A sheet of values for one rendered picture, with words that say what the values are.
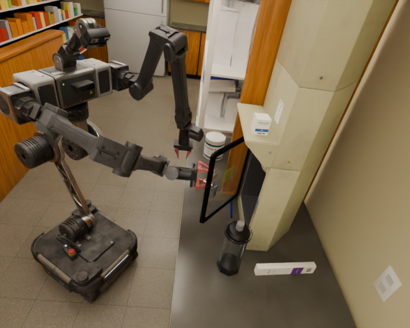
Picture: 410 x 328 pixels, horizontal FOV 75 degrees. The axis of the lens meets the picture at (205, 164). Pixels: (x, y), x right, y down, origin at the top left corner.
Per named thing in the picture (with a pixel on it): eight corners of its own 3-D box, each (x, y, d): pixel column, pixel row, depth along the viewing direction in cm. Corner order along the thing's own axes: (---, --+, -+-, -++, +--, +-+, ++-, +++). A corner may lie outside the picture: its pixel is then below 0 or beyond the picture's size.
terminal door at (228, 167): (237, 195, 146) (255, 131, 122) (200, 224, 126) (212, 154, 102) (236, 194, 146) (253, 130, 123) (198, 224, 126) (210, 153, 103)
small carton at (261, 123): (263, 128, 99) (267, 113, 95) (267, 135, 95) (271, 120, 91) (250, 127, 98) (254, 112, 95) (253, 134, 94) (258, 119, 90)
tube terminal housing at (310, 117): (280, 204, 151) (337, 66, 107) (296, 254, 125) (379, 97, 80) (237, 200, 150) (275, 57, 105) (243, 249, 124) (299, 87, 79)
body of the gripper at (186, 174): (196, 170, 117) (178, 168, 117) (193, 187, 123) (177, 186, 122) (196, 161, 122) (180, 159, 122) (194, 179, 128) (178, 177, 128)
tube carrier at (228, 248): (244, 259, 118) (256, 226, 105) (236, 280, 110) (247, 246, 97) (221, 248, 121) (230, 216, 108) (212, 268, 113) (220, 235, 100)
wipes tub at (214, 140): (221, 151, 189) (225, 132, 180) (222, 161, 178) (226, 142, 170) (203, 148, 188) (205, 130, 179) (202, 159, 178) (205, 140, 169)
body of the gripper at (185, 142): (192, 150, 143) (194, 138, 138) (173, 148, 142) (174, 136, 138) (192, 144, 148) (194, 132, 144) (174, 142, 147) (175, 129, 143)
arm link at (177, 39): (164, 12, 103) (148, 23, 98) (191, 37, 105) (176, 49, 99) (140, 82, 141) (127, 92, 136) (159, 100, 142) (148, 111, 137)
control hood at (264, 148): (257, 125, 122) (263, 105, 117) (271, 168, 96) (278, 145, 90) (232, 122, 122) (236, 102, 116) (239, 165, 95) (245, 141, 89)
